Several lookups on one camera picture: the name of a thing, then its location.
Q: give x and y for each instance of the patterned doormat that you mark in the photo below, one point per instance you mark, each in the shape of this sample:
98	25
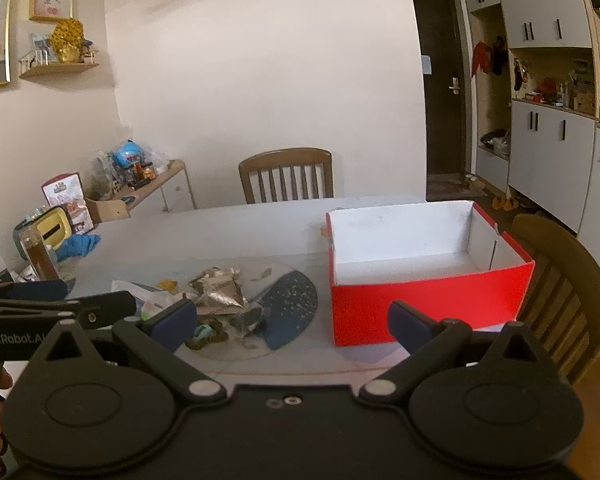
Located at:
450	187

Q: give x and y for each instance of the wooden white sideboard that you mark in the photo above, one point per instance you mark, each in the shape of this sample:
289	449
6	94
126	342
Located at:
172	190

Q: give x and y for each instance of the pile of small toys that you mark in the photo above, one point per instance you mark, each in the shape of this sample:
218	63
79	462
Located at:
105	175

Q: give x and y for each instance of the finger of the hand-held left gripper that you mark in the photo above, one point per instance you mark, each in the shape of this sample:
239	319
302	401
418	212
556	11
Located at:
105	310
30	290

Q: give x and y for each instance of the white plastic bag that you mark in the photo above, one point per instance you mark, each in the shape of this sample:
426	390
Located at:
157	305

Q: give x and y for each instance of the dark blue speckled disc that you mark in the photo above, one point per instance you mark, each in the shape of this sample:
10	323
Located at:
290	305

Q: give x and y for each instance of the gold tree ornament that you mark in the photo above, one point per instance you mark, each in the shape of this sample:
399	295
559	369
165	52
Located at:
67	40

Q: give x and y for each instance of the red white snack package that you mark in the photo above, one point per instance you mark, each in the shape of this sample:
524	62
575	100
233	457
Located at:
67	205

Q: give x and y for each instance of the blue round toy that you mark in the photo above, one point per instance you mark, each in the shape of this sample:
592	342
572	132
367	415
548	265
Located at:
129	152

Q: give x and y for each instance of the small open cardboard box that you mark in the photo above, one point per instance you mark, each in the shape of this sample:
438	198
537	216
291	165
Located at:
107	208

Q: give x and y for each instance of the blue cloth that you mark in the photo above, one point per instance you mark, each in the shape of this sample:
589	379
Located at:
77	246

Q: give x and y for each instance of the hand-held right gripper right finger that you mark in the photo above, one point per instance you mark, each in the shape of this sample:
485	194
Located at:
410	322

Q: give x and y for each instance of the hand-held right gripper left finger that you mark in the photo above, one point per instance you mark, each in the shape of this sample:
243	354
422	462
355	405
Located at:
175	322

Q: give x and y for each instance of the jar with brown contents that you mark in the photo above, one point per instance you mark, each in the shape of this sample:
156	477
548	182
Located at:
37	257

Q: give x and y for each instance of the low white shoe cabinet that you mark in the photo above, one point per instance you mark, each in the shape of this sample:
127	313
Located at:
492	167

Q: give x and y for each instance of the dark green packet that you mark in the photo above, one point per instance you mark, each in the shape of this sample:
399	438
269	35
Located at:
247	322

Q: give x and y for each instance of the orange slipper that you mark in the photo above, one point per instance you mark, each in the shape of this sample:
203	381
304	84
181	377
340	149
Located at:
499	203
511	203

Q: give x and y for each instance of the wooden wall shelf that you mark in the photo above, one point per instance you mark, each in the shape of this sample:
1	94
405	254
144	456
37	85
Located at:
60	68

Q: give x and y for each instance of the plastic bag on shoe cabinet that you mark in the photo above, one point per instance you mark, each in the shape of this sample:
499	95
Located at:
495	140

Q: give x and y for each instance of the dark brown door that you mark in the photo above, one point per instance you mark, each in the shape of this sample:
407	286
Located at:
440	120

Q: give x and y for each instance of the white lower cabinet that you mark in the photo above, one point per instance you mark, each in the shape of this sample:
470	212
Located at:
550	160

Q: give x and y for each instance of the small teal toy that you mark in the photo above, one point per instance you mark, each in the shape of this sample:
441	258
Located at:
202	332

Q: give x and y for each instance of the silver snack bag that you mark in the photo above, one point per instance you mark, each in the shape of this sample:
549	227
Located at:
217	290

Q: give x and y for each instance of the silver door lock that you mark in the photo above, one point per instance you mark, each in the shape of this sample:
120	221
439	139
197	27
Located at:
454	85

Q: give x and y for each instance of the red cardboard box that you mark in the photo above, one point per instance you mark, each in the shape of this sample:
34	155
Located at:
420	300

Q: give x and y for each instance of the wooden slat-back chair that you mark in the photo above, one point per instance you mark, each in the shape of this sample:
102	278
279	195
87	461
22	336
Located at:
285	175
565	285

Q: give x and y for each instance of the red hanging cloth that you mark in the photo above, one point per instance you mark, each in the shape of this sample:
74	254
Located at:
480	57

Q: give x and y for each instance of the small gold picture frame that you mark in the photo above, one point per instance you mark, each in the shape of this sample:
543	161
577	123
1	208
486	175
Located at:
51	0

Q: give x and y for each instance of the yellow teal tissue box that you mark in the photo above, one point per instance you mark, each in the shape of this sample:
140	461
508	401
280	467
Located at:
55	225

